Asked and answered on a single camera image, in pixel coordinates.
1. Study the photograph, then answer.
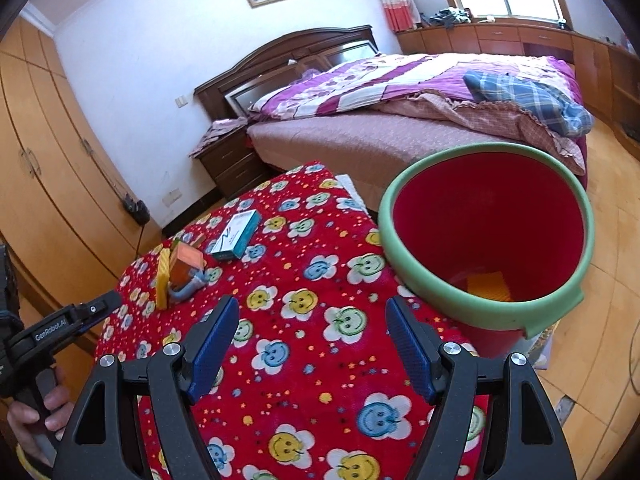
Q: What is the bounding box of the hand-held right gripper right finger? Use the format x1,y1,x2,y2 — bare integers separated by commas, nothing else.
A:
385,295,578,480

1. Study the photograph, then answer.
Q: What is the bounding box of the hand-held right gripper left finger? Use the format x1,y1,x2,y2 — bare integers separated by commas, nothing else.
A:
52,295,241,480

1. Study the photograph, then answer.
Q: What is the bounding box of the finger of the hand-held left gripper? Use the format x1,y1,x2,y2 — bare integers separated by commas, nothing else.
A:
67,290,123,336

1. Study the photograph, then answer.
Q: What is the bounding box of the pale blue curved plastic piece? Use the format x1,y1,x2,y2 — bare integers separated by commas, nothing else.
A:
167,267,210,306

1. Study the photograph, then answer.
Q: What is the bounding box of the small orange box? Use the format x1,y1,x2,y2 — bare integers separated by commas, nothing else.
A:
167,242,205,288

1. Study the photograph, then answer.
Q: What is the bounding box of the white and teal box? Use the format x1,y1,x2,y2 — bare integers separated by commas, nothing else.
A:
210,209,263,262

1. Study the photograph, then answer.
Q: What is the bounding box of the red bucket with green rim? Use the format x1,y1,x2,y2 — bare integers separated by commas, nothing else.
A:
377,142,596,361

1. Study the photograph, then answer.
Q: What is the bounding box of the person's left hand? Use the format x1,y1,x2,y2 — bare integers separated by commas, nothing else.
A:
7,365,73,461

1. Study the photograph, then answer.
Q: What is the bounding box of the red smiley flower tablecloth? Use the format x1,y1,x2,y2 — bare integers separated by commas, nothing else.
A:
95,160,488,480

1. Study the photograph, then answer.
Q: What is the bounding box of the black power strip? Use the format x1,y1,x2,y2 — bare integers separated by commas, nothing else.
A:
122,195,151,226

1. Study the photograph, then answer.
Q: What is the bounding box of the wooden wardrobe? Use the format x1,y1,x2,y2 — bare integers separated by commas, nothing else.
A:
0,15,163,356

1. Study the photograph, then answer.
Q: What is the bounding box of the dark wooden nightstand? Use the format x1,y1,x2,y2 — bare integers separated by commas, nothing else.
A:
197,127,273,201

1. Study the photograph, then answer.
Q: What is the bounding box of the pink clothes pile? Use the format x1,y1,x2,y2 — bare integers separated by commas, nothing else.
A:
189,117,249,157

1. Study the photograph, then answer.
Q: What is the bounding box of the bed with pink sheet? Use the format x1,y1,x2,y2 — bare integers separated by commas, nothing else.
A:
247,52,593,196

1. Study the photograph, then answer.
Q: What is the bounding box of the purple floral quilt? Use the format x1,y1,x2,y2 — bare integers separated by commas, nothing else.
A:
248,52,586,176

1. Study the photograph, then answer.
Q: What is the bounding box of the blue plaid blanket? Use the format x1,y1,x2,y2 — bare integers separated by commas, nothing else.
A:
462,71,596,137

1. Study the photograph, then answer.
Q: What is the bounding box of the dark wooden headboard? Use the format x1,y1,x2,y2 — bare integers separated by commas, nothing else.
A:
194,24,383,121

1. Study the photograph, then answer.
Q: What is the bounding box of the dark clothes heap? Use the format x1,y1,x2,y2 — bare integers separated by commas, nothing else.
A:
429,6,473,28

